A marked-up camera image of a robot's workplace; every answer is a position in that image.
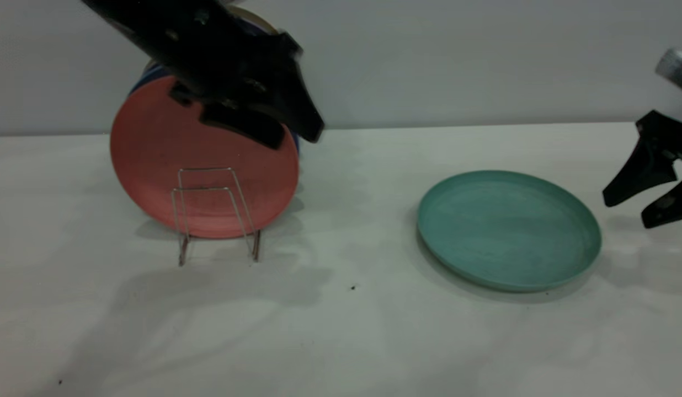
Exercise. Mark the green plate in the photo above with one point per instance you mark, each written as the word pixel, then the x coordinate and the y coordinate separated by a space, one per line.
pixel 506 231

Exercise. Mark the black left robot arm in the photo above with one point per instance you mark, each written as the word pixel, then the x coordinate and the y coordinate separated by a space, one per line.
pixel 126 19

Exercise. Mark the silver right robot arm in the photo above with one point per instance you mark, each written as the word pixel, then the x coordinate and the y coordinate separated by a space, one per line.
pixel 677 69

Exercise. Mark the beige plate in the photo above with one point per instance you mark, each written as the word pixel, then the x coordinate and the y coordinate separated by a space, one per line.
pixel 258 19

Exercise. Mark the pink plate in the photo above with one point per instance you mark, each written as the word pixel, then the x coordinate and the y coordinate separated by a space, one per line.
pixel 164 160

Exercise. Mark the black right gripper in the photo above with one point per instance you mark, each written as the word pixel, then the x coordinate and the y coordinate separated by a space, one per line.
pixel 672 135

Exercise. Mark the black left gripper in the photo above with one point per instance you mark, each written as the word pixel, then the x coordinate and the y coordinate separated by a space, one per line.
pixel 230 60

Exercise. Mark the navy blue plate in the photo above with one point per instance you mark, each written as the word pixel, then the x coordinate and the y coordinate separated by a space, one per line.
pixel 148 80

